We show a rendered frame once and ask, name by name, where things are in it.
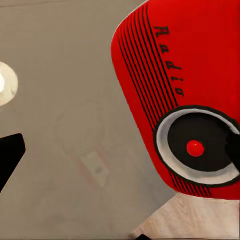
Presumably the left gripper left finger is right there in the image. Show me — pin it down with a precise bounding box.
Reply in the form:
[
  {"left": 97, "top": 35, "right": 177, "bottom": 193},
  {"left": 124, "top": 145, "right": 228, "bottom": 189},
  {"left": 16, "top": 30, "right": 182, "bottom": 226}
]
[{"left": 0, "top": 133, "right": 26, "bottom": 192}]

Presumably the radio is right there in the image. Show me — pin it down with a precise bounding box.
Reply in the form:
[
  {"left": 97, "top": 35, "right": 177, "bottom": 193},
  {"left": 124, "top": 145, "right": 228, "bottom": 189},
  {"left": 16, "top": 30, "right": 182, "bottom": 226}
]
[{"left": 111, "top": 0, "right": 240, "bottom": 200}]

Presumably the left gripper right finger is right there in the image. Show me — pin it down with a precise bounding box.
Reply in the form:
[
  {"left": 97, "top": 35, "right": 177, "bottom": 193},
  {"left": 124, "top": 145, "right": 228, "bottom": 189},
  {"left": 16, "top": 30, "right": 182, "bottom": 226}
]
[{"left": 225, "top": 133, "right": 240, "bottom": 172}]

